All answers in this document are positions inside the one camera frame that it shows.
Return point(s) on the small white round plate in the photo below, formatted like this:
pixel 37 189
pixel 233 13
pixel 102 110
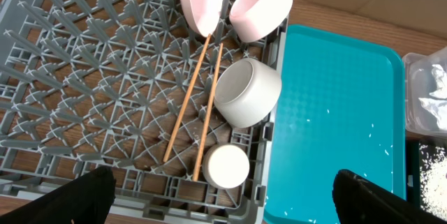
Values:
pixel 255 19

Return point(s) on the grey plastic dishwasher rack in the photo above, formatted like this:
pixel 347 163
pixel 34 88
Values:
pixel 90 83

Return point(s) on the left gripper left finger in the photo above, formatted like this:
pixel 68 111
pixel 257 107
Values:
pixel 86 199

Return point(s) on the grey bowl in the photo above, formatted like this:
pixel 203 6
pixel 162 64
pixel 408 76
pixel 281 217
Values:
pixel 246 92

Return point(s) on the clear plastic waste bin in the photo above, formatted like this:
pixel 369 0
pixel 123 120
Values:
pixel 418 83

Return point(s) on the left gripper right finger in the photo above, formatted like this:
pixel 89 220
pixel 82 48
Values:
pixel 359 201

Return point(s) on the teal plastic serving tray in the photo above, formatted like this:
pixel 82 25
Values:
pixel 341 107

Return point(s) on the rice and brown food scrap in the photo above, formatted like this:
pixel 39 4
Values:
pixel 433 179

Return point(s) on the white paper napkin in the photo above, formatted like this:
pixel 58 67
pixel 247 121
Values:
pixel 436 103

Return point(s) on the black rectangular tray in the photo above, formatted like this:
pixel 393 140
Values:
pixel 412 166

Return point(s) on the wooden chopstick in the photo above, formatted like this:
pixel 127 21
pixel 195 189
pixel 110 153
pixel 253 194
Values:
pixel 199 157
pixel 186 100

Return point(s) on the white plastic cup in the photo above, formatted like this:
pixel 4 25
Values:
pixel 225 166

